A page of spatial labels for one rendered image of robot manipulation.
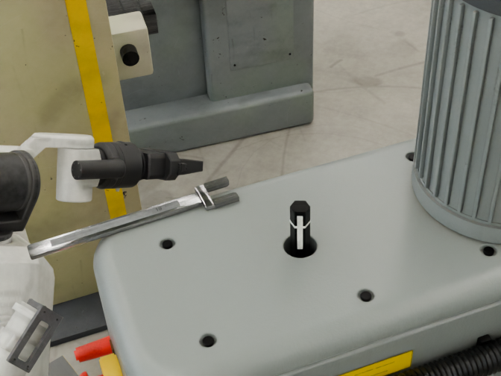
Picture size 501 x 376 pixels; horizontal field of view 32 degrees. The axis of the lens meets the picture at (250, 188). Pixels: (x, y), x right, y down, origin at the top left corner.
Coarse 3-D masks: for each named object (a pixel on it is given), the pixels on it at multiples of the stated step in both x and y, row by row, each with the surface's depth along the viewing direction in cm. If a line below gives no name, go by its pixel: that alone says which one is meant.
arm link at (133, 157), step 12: (120, 144) 162; (132, 144) 164; (132, 156) 162; (144, 156) 165; (156, 156) 165; (168, 156) 166; (132, 168) 162; (144, 168) 165; (156, 168) 166; (168, 168) 166; (132, 180) 163; (168, 180) 168
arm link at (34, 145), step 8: (32, 136) 155; (40, 136) 154; (48, 136) 154; (56, 136) 154; (64, 136) 154; (72, 136) 154; (80, 136) 155; (88, 136) 156; (24, 144) 154; (32, 144) 153; (40, 144) 153; (48, 144) 153; (56, 144) 154; (64, 144) 154; (72, 144) 154; (80, 144) 154; (88, 144) 155; (32, 152) 153
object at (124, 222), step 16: (160, 208) 99; (176, 208) 99; (192, 208) 100; (208, 208) 100; (96, 224) 98; (112, 224) 98; (128, 224) 98; (144, 224) 99; (48, 240) 96; (64, 240) 96; (80, 240) 96; (32, 256) 95
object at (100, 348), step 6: (108, 336) 110; (90, 342) 109; (96, 342) 109; (102, 342) 109; (108, 342) 109; (78, 348) 109; (84, 348) 109; (90, 348) 109; (96, 348) 109; (102, 348) 109; (108, 348) 109; (78, 354) 108; (84, 354) 108; (90, 354) 108; (96, 354) 109; (102, 354) 109; (108, 354) 110; (84, 360) 109
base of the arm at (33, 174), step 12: (24, 156) 130; (36, 168) 130; (36, 180) 129; (36, 192) 130; (24, 204) 130; (0, 216) 130; (12, 216) 132; (24, 216) 132; (0, 228) 130; (12, 228) 132; (24, 228) 134
